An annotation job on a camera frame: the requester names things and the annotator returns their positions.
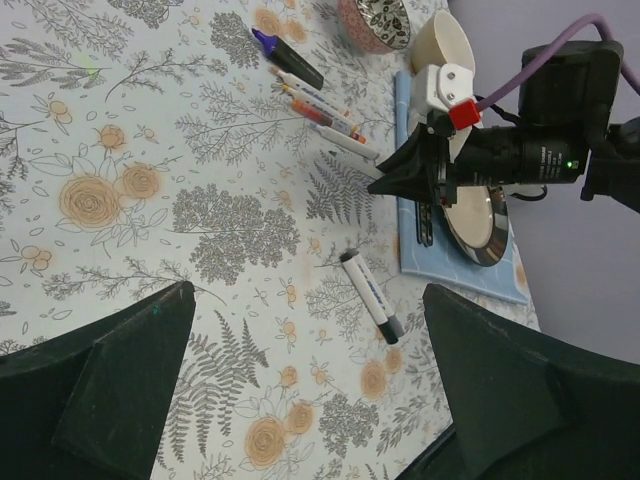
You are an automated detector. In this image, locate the yellow capped marker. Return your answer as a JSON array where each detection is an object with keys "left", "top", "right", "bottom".
[{"left": 269, "top": 67, "right": 350, "bottom": 117}]

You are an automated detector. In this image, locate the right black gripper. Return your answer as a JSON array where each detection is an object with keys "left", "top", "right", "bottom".
[{"left": 367, "top": 112, "right": 590, "bottom": 207}]

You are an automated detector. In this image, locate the floral dark patterned bowl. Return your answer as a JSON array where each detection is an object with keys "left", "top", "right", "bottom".
[{"left": 337, "top": 0, "right": 411, "bottom": 55}]

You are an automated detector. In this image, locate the metal fork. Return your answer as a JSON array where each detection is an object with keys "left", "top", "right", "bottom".
[{"left": 415, "top": 203, "right": 433, "bottom": 247}]

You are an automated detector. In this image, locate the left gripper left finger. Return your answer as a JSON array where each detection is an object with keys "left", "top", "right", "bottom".
[{"left": 1, "top": 281, "right": 196, "bottom": 479}]

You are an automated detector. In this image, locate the cream ceramic bowl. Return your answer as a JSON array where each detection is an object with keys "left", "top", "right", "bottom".
[{"left": 409, "top": 10, "right": 476, "bottom": 74}]

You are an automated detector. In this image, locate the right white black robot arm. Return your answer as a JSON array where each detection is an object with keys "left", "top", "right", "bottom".
[{"left": 368, "top": 41, "right": 639, "bottom": 211}]

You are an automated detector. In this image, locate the floral tablecloth mat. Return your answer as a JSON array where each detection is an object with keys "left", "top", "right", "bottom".
[{"left": 1, "top": 1, "right": 451, "bottom": 479}]

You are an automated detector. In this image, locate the dark rimmed dinner plate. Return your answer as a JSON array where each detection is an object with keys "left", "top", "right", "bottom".
[{"left": 443, "top": 186, "right": 510, "bottom": 267}]

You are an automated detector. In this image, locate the red marker pen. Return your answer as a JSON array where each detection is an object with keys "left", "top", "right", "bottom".
[{"left": 291, "top": 99, "right": 367, "bottom": 144}]

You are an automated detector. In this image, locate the purple black highlighter pen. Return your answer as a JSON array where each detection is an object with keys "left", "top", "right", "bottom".
[{"left": 251, "top": 28, "right": 324, "bottom": 90}]

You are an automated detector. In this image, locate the green capped marker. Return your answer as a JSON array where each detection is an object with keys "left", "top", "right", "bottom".
[{"left": 329, "top": 150, "right": 383, "bottom": 180}]

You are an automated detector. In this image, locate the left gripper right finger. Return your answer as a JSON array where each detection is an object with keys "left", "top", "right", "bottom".
[{"left": 403, "top": 284, "right": 639, "bottom": 479}]

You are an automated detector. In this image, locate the blue checked cloth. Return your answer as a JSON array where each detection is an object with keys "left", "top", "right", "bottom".
[{"left": 393, "top": 69, "right": 530, "bottom": 307}]

